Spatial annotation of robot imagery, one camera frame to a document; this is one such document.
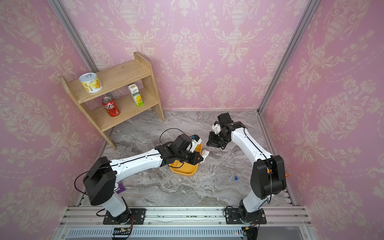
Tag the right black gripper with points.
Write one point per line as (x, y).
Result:
(213, 142)

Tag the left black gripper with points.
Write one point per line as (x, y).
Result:
(195, 160)

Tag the white wiping cloth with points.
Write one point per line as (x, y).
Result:
(204, 154)

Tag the yellow plastic basin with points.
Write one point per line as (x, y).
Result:
(183, 169)

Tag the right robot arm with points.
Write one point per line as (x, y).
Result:
(268, 176)

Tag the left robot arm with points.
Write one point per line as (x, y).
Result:
(102, 179)

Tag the purple tissue pack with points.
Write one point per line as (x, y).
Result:
(120, 188)

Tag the green white juice carton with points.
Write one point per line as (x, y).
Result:
(136, 95)

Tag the red cola can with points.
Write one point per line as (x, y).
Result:
(110, 106)

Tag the yellow white tin can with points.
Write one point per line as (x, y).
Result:
(91, 82)

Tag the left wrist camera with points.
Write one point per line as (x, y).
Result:
(195, 141)

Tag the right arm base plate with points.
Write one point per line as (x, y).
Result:
(234, 216)

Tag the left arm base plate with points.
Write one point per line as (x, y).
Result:
(135, 216)

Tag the aluminium front rail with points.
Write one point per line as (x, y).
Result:
(186, 223)

